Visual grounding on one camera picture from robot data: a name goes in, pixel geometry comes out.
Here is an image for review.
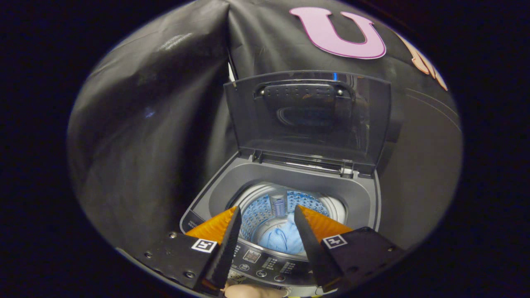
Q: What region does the light blue garment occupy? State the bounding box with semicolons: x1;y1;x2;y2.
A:
258;213;308;255

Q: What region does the black backdrop cloth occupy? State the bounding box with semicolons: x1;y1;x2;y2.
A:
66;0;463;265

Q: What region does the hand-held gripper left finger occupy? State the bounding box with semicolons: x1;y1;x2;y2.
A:
140;206;243;296

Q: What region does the grey washing machine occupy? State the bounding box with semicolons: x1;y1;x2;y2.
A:
179;151;381;296

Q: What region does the dark washing machine lid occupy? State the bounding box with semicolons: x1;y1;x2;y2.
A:
224;70;392;178

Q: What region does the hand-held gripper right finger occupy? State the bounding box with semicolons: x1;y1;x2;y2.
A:
293;204;406;293

